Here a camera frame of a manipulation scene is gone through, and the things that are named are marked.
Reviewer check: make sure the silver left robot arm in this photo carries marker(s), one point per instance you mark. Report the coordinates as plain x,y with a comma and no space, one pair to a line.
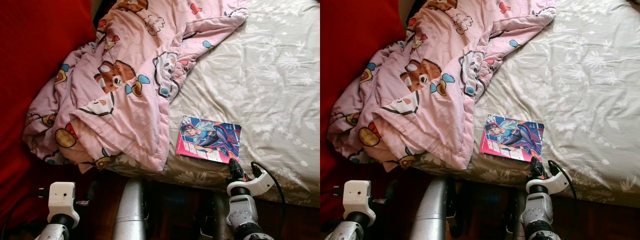
52,234
350,232

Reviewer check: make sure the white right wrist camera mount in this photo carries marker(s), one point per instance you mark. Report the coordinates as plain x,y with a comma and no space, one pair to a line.
260,184
557,182

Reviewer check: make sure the silver robot right leg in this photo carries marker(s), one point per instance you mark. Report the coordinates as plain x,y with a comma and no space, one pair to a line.
215,220

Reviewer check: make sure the silver robot leg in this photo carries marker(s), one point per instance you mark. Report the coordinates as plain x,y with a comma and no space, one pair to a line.
430,215
215,220
130,215

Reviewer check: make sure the anime cover magazine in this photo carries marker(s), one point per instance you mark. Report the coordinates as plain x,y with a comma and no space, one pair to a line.
512,136
210,137

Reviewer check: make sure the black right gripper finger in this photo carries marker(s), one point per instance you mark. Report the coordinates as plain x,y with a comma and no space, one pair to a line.
231,164
533,162
539,163
237,165

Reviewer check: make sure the pink cartoon print quilt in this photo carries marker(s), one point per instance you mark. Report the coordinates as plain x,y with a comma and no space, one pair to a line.
430,105
125,100

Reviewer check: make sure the red pillow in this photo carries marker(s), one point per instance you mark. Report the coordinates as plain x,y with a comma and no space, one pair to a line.
350,50
30,50

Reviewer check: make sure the silver robot left leg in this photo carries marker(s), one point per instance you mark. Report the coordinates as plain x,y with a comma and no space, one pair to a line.
430,215
130,215

